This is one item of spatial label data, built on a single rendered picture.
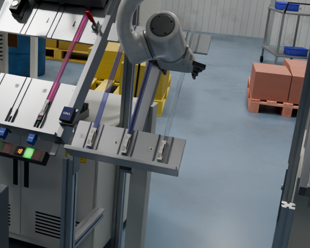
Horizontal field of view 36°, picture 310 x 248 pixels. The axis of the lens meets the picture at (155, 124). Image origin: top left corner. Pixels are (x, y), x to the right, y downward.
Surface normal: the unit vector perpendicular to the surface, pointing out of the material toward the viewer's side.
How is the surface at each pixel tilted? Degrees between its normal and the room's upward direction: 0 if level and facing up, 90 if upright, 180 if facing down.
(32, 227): 90
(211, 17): 90
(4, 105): 46
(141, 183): 90
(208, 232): 0
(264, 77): 90
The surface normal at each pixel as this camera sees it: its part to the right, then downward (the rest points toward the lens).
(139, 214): -0.27, 0.27
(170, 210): 0.09, -0.95
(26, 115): -0.16, -0.47
